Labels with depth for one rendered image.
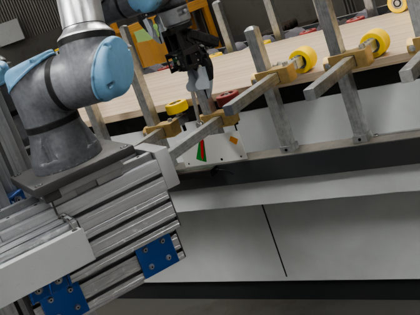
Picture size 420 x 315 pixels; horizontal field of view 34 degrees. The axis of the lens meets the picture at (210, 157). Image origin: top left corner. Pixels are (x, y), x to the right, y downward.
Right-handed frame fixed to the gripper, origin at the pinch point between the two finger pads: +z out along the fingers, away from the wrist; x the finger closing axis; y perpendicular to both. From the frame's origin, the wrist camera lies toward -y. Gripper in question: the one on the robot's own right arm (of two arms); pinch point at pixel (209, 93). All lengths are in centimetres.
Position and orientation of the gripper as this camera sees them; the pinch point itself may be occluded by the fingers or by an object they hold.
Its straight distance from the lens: 187.7
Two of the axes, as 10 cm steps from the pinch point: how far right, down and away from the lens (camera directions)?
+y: -6.5, 4.2, -6.4
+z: 3.3, 9.1, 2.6
